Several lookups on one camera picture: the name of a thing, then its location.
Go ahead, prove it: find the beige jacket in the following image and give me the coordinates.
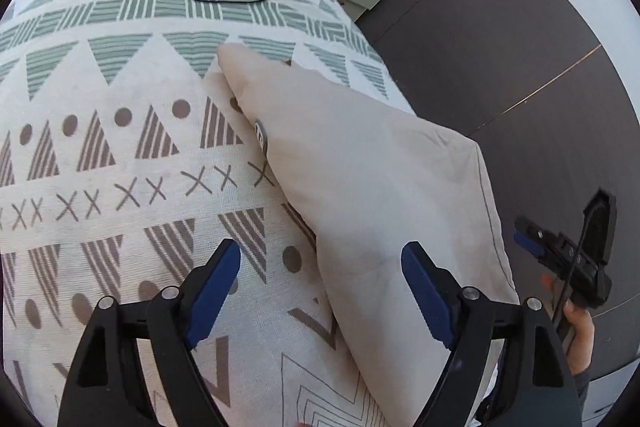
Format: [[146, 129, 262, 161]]
[[217, 43, 521, 427]]

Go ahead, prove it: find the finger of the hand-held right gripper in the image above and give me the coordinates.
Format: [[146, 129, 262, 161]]
[[514, 216, 551, 262]]

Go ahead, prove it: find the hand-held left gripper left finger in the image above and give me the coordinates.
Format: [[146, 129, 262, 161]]
[[57, 238, 242, 427]]

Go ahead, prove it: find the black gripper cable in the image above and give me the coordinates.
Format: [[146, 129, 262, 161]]
[[550, 202, 601, 325]]

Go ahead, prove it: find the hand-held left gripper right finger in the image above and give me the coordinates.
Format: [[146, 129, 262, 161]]
[[401, 241, 583, 427]]

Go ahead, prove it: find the person's right hand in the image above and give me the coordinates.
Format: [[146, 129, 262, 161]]
[[550, 297, 597, 377]]

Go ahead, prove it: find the patterned white blanket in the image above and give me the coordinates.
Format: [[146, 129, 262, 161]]
[[0, 0, 416, 427]]

